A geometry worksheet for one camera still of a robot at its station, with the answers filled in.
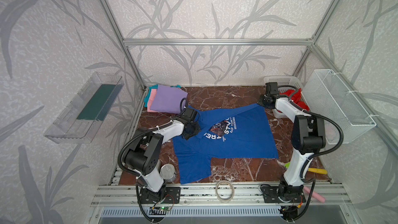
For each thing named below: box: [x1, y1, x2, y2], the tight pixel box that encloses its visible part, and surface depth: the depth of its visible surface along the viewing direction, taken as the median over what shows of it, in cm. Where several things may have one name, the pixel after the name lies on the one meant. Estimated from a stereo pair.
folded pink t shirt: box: [147, 88, 162, 114], surface depth 113 cm
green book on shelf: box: [76, 84, 123, 122], surface depth 69 cm
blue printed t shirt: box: [172, 103, 279, 185], surface depth 93 cm
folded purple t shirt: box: [149, 84, 189, 114], surface depth 111 cm
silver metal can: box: [159, 163, 177, 183], surface depth 77 cm
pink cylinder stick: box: [303, 186, 326, 203], surface depth 74 cm
